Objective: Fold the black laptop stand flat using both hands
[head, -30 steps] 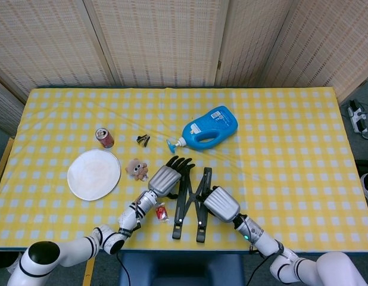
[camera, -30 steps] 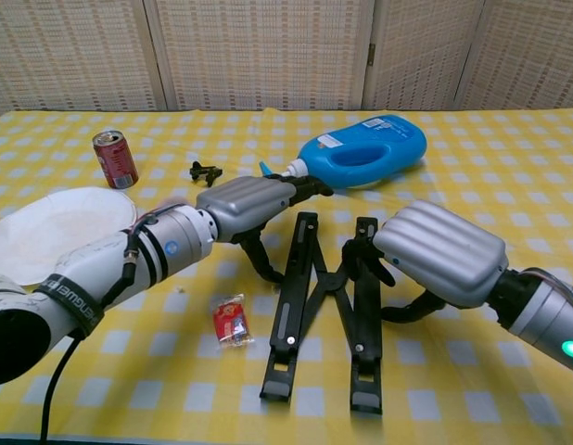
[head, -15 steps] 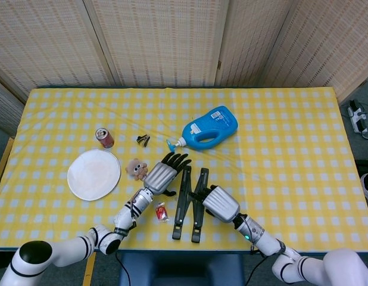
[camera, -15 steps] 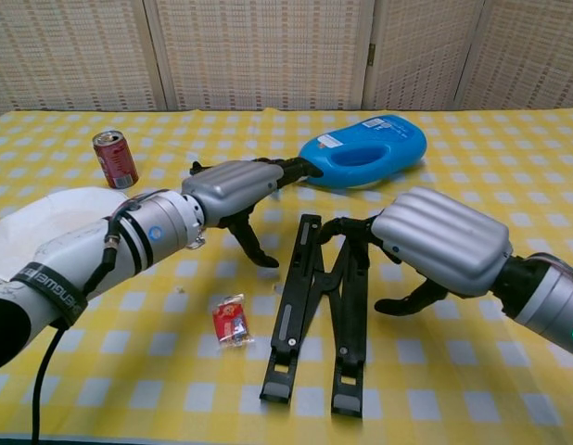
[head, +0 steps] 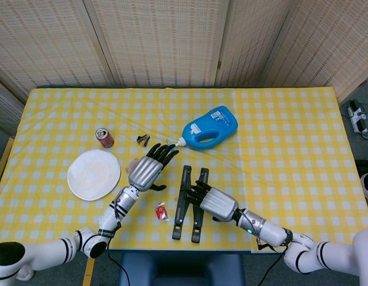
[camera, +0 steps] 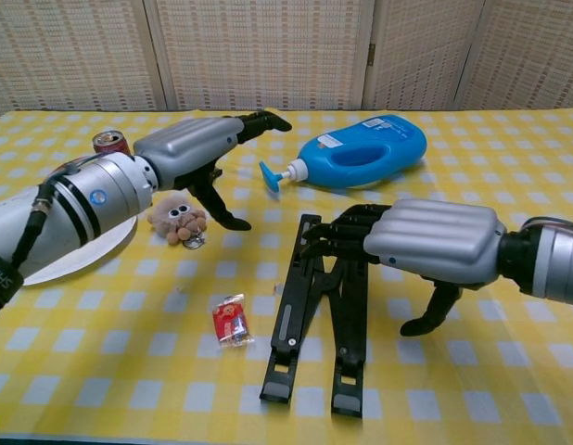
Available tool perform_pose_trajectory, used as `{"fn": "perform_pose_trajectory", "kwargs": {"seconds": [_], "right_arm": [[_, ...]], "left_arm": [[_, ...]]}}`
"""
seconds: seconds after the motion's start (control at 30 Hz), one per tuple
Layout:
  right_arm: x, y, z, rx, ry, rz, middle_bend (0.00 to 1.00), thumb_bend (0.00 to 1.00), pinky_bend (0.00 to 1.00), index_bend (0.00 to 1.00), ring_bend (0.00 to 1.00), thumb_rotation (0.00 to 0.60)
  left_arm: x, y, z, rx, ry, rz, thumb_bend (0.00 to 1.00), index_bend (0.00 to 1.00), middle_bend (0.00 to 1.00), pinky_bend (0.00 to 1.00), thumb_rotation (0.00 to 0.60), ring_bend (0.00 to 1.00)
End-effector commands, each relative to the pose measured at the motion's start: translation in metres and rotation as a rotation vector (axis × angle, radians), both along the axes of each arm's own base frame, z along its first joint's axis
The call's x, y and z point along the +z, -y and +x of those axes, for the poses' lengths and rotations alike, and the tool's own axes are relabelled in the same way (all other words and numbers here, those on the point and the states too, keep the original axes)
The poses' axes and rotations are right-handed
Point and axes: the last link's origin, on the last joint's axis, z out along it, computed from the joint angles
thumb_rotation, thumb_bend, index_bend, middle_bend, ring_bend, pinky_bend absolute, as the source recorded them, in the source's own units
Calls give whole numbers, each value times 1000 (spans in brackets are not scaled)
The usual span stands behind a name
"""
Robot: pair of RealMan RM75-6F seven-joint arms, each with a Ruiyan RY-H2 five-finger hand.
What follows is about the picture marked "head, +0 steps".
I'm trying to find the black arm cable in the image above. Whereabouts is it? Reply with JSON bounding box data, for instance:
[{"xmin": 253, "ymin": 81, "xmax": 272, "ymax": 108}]
[
  {"xmin": 107, "ymin": 238, "xmax": 131, "ymax": 286},
  {"xmin": 257, "ymin": 238, "xmax": 292, "ymax": 286}
]

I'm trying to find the robot left five-finger hand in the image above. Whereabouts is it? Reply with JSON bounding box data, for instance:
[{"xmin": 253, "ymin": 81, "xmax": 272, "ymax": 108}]
[{"xmin": 127, "ymin": 142, "xmax": 180, "ymax": 192}]

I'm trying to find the black folding laptop stand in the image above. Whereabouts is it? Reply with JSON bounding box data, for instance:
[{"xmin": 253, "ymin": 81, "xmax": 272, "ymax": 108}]
[{"xmin": 171, "ymin": 165, "xmax": 210, "ymax": 244}]

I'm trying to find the blue pump detergent bottle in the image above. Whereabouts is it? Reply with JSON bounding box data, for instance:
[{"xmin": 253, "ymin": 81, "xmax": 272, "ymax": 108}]
[{"xmin": 167, "ymin": 105, "xmax": 239, "ymax": 151}]

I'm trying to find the yellow checkered tablecloth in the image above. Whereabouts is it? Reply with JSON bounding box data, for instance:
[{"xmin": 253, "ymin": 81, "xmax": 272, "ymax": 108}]
[{"xmin": 0, "ymin": 86, "xmax": 368, "ymax": 254}]

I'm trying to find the white power strip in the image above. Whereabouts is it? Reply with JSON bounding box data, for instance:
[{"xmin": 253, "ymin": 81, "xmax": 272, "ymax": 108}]
[{"xmin": 347, "ymin": 100, "xmax": 368, "ymax": 134}]

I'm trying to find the blue chair seat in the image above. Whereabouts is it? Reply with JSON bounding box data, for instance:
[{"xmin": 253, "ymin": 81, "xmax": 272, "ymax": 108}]
[{"xmin": 118, "ymin": 253, "xmax": 246, "ymax": 286}]

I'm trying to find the robot right five-finger hand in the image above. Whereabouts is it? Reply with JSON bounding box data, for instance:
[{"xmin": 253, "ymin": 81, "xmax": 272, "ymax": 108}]
[{"xmin": 186, "ymin": 179, "xmax": 240, "ymax": 223}]

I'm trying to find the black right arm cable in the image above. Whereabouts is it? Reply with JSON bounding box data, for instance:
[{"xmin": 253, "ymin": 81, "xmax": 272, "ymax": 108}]
[{"xmin": 257, "ymin": 238, "xmax": 292, "ymax": 286}]

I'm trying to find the red soda can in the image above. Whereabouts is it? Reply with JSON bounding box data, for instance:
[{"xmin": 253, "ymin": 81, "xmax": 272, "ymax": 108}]
[{"xmin": 95, "ymin": 127, "xmax": 115, "ymax": 149}]

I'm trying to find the brown plush toy keychain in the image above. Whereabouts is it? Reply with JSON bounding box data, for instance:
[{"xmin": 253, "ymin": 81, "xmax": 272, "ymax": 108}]
[{"xmin": 125, "ymin": 159, "xmax": 140, "ymax": 174}]

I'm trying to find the red snack packet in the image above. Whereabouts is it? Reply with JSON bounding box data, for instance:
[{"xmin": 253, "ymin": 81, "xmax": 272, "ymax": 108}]
[{"xmin": 154, "ymin": 201, "xmax": 170, "ymax": 222}]

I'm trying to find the white paper plate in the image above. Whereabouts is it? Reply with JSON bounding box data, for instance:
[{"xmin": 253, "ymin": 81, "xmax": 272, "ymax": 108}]
[{"xmin": 67, "ymin": 148, "xmax": 121, "ymax": 201}]

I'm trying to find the woven folding screen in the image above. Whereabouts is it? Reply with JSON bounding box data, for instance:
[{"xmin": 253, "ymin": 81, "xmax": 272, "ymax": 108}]
[{"xmin": 0, "ymin": 0, "xmax": 368, "ymax": 136}]

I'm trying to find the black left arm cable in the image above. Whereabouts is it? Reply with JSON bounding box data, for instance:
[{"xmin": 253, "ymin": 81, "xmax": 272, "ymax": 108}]
[{"xmin": 107, "ymin": 238, "xmax": 131, "ymax": 286}]

